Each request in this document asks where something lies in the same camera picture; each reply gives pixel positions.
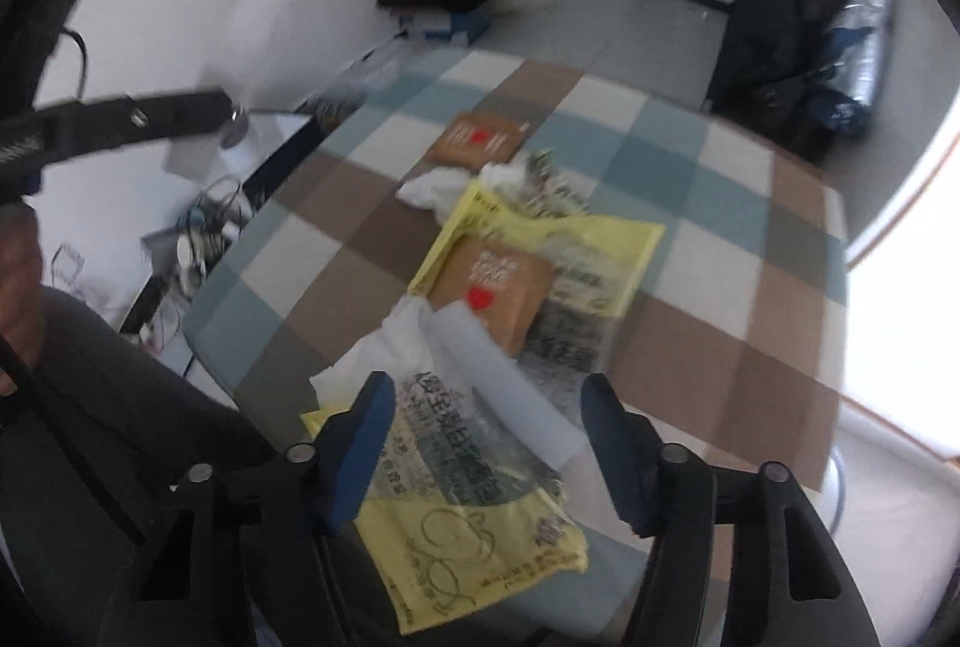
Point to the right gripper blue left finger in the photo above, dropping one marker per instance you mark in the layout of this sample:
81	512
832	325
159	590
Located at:
349	446

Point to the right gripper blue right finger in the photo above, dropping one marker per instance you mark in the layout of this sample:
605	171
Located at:
627	448

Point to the yellow noodle wrapper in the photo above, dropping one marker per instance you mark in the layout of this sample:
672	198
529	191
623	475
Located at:
459	515
600	260

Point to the small printed wrapper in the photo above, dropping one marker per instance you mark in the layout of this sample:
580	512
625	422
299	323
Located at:
545	192

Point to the person's left hand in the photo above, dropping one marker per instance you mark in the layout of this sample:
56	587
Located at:
22	290

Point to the brown heart packet near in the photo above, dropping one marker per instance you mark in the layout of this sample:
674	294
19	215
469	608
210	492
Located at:
503	287

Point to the brown heart packet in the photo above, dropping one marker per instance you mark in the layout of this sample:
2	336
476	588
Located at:
503	287
472	140

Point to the brown heart packet far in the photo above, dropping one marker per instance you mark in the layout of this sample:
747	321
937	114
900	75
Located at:
472	140

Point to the grey plastic parcel bag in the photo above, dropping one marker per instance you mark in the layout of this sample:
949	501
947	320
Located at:
373	73

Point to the black hanging bag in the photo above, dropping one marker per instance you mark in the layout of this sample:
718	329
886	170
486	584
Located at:
771	57

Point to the blue white cardboard box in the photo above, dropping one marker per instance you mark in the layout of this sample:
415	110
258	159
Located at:
444	27

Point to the silver folded umbrella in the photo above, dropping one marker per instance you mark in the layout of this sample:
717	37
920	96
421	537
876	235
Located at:
854	51

